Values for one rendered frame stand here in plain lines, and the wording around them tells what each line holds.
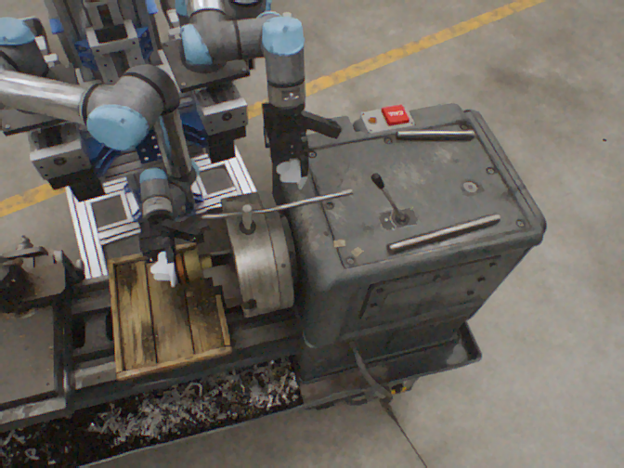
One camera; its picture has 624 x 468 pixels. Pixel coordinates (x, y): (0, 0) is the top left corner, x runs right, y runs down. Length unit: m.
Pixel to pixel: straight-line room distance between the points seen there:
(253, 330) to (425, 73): 2.49
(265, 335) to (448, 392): 1.17
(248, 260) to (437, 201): 0.47
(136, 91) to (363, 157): 0.56
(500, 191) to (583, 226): 1.81
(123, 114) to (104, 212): 1.42
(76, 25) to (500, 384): 2.15
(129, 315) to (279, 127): 0.74
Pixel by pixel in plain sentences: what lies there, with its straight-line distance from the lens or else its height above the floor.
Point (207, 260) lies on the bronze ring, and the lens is 1.29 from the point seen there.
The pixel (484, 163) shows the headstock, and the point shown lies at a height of 1.25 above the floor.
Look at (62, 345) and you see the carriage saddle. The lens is 1.49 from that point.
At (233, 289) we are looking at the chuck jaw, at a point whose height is 1.12.
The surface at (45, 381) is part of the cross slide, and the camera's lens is 1.42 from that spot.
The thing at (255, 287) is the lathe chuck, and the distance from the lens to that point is 1.18.
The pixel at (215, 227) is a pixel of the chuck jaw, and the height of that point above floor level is 1.17.
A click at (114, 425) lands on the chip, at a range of 1.79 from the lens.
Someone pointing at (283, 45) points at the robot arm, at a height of 1.64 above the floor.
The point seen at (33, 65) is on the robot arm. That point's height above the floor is 1.30.
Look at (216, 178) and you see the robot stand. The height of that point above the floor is 0.21.
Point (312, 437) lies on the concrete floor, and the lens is 2.26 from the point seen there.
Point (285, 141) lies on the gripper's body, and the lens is 1.04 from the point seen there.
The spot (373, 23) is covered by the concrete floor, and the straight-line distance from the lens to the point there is 3.89.
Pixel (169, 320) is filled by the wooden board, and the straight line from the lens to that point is 1.48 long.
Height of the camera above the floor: 2.23
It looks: 58 degrees down
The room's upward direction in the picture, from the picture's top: 5 degrees clockwise
